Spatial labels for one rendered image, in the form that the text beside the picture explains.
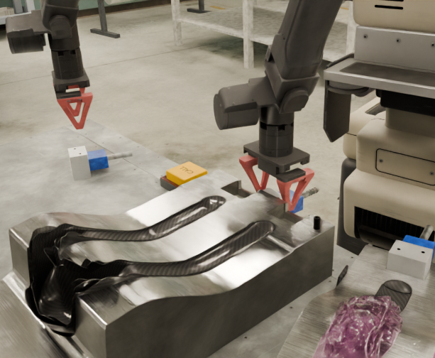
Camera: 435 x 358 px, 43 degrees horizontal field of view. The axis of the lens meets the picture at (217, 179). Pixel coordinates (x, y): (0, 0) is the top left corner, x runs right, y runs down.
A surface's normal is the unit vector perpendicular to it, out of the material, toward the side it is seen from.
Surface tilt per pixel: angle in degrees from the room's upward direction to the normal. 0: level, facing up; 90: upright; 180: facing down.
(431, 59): 90
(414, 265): 90
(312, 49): 119
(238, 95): 37
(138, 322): 90
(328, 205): 0
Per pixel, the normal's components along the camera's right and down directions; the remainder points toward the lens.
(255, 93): 0.14, -0.45
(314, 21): 0.19, 0.89
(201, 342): 0.64, 0.32
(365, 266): -0.04, -0.89
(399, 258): -0.54, 0.40
